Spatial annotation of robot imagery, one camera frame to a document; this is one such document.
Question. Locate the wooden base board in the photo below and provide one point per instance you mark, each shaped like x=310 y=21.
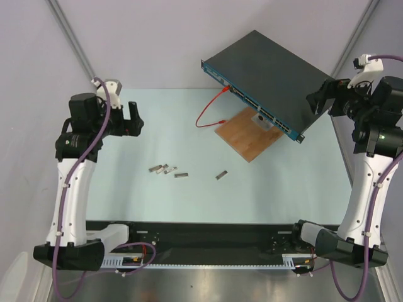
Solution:
x=245 y=137

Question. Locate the silver SFP module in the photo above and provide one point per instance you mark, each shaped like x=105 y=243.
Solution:
x=161 y=169
x=169 y=170
x=180 y=175
x=221 y=175
x=155 y=168

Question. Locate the right aluminium frame post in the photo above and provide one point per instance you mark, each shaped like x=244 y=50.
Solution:
x=365 y=17

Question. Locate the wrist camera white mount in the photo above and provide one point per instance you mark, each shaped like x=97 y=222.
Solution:
x=368 y=70
x=113 y=87

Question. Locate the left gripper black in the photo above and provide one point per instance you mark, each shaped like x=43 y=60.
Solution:
x=131 y=127

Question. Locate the blue black network switch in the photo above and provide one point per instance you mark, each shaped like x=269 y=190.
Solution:
x=270 y=79

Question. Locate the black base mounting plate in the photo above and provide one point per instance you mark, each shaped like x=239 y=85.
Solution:
x=198 y=240

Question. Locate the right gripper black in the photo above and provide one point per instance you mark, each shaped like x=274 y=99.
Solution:
x=331 y=101

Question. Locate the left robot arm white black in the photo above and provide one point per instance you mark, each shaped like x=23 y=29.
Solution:
x=67 y=246

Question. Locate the left aluminium frame post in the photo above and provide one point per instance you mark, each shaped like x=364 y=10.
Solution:
x=70 y=36

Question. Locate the aluminium frame post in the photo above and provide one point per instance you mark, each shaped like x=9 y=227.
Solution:
x=70 y=36
x=365 y=17

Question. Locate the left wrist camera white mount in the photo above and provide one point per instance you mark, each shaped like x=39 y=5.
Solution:
x=113 y=87

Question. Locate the white slotted cable duct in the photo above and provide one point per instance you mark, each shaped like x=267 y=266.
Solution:
x=267 y=262

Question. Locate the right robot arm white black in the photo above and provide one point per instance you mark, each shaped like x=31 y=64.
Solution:
x=378 y=150

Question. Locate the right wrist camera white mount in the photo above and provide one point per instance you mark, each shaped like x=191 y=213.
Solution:
x=368 y=70

